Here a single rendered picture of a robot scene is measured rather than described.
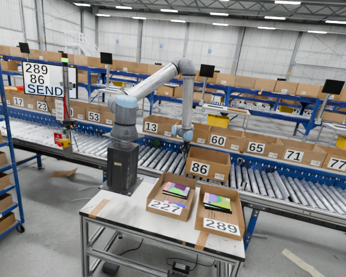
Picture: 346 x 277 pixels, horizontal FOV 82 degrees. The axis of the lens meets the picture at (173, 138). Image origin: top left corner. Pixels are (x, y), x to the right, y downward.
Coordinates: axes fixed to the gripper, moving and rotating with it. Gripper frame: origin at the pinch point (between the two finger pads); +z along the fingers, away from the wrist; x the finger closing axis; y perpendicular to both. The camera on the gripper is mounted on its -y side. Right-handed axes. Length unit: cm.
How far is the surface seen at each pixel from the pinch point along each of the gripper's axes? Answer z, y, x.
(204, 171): -1.1, 22.4, 23.0
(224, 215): 4, 69, 42
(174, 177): -1.6, 46.1, 0.6
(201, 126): -21, -58, 8
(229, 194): 0, 49, 45
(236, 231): -6, 93, 47
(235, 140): -20, -29, 48
